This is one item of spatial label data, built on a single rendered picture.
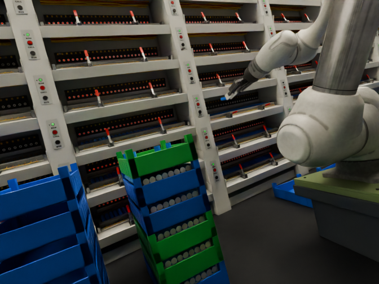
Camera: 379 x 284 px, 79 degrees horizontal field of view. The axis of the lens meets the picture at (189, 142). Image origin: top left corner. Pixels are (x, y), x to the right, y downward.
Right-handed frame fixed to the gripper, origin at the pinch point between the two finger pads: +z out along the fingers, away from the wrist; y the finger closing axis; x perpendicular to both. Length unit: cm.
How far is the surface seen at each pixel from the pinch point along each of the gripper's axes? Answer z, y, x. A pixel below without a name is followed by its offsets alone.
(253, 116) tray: 16.6, -24.3, 10.3
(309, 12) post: 6, -123, -63
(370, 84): 13, -168, 10
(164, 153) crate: -28, 57, 26
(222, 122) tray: 16.6, 0.0, 9.2
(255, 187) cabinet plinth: 32, -15, 52
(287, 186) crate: 17, -26, 57
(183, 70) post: 8.1, 17.0, -22.1
